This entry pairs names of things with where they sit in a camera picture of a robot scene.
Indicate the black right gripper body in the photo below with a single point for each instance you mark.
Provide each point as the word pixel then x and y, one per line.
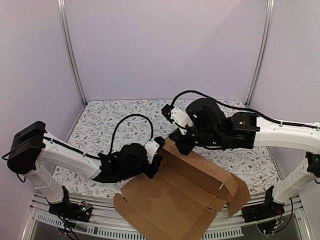
pixel 180 141

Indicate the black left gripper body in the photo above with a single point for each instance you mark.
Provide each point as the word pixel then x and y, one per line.
pixel 132 173

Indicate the brown cardboard box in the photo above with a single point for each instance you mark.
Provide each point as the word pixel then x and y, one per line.
pixel 183 198

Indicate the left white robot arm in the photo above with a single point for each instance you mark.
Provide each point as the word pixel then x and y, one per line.
pixel 34 145

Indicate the floral patterned table mat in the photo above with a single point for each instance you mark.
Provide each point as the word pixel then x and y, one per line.
pixel 130 121

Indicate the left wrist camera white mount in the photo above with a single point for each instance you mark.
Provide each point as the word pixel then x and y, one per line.
pixel 153 146

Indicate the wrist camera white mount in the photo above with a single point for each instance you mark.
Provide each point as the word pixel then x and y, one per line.
pixel 178 117
pixel 153 146

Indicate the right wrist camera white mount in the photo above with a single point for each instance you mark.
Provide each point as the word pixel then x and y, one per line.
pixel 178 117

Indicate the front aluminium rail base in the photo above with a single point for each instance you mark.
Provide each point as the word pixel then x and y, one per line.
pixel 106 224

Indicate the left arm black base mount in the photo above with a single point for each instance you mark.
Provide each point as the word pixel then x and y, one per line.
pixel 80 211

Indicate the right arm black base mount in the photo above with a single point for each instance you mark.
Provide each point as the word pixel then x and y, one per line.
pixel 268 209

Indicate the right aluminium frame post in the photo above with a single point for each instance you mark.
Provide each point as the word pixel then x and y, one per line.
pixel 262 52

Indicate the aluminium frame post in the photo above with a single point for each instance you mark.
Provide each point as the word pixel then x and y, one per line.
pixel 262 52
pixel 62 12

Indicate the left aluminium frame post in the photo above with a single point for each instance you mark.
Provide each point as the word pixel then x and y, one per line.
pixel 62 12

